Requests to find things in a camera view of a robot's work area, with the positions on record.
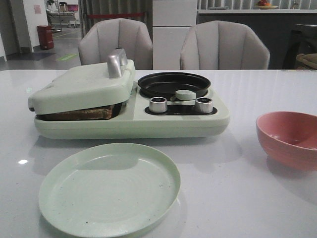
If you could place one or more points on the bread slice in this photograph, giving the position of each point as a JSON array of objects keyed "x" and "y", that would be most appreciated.
[{"x": 105, "y": 112}]

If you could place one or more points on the mint green sandwich maker lid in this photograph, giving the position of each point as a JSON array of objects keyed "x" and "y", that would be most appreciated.
[{"x": 83, "y": 87}]

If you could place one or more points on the pink bowl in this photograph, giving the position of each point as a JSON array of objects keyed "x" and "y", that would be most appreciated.
[{"x": 290, "y": 138}]

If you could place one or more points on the mint green breakfast maker base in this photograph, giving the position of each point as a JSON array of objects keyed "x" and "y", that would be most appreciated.
[{"x": 134, "y": 122}]

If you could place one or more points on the left silver control knob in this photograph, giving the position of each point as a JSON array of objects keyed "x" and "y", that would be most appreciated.
[{"x": 158, "y": 105}]

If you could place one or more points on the silver control knob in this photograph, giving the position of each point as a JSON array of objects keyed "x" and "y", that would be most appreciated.
[
  {"x": 203, "y": 105},
  {"x": 158, "y": 105}
]

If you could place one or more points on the black round frying pan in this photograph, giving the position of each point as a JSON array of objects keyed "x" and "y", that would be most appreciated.
[{"x": 165, "y": 84}]

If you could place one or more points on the right silver control knob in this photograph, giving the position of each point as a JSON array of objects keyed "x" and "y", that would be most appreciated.
[{"x": 203, "y": 105}]

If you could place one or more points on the mint green round plate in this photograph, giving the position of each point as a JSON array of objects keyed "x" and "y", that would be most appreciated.
[{"x": 110, "y": 191}]

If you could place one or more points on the left beige upholstered chair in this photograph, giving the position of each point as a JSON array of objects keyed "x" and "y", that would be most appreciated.
[{"x": 108, "y": 35}]

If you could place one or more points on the beige upholstered chair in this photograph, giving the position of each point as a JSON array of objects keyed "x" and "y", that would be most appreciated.
[
  {"x": 108, "y": 35},
  {"x": 223, "y": 45}
]

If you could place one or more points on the right beige upholstered chair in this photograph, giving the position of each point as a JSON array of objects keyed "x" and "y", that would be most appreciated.
[{"x": 223, "y": 45}]

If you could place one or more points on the white cabinet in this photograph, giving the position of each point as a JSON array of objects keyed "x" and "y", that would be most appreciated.
[{"x": 171, "y": 21}]

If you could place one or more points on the red bin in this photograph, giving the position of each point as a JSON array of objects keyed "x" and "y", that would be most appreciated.
[{"x": 45, "y": 37}]

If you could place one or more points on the grey kitchen counter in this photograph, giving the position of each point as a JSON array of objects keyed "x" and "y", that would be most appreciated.
[{"x": 285, "y": 32}]

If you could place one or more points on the fruit bowl on counter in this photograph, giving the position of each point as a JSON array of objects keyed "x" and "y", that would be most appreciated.
[{"x": 264, "y": 4}]

